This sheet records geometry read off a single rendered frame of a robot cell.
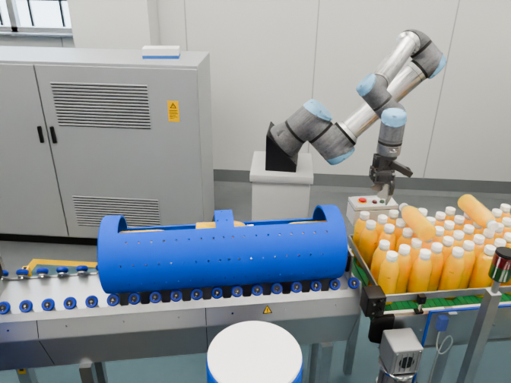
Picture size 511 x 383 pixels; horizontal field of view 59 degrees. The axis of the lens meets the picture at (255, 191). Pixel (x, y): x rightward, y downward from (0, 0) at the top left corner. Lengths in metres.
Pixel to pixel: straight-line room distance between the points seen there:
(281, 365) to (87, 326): 0.77
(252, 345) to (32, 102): 2.52
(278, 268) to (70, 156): 2.21
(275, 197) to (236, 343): 1.08
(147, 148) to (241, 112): 1.38
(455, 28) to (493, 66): 0.49
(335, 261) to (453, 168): 3.28
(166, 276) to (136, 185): 1.86
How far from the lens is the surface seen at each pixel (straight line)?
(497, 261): 1.64
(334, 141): 2.28
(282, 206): 2.37
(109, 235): 1.65
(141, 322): 1.79
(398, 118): 1.76
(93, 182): 3.54
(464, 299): 1.99
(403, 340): 1.79
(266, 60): 4.26
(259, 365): 1.39
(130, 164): 3.37
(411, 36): 2.30
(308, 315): 1.83
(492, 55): 4.59
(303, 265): 1.66
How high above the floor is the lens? 2.07
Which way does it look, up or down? 27 degrees down
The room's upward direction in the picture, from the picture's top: 1 degrees clockwise
